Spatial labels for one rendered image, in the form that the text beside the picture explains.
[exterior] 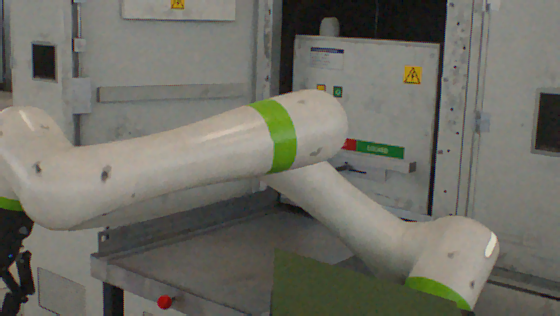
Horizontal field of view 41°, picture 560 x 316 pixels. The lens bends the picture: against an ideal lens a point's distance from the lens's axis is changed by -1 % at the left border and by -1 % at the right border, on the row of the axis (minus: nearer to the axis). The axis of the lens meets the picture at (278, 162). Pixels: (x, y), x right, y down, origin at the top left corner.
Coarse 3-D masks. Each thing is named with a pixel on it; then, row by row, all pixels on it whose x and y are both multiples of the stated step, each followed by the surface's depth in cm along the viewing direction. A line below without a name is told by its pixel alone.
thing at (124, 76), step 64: (64, 0) 197; (128, 0) 207; (192, 0) 217; (256, 0) 231; (64, 64) 201; (128, 64) 213; (192, 64) 224; (64, 128) 205; (128, 128) 217; (192, 192) 232
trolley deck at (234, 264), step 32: (256, 224) 222; (288, 224) 223; (320, 224) 224; (96, 256) 188; (128, 256) 189; (160, 256) 190; (192, 256) 191; (224, 256) 192; (256, 256) 193; (320, 256) 195; (128, 288) 181; (160, 288) 173; (192, 288) 169; (224, 288) 170; (256, 288) 171
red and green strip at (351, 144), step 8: (344, 144) 223; (352, 144) 221; (360, 144) 219; (368, 144) 218; (376, 144) 216; (384, 144) 214; (368, 152) 218; (376, 152) 216; (384, 152) 215; (392, 152) 213; (400, 152) 211
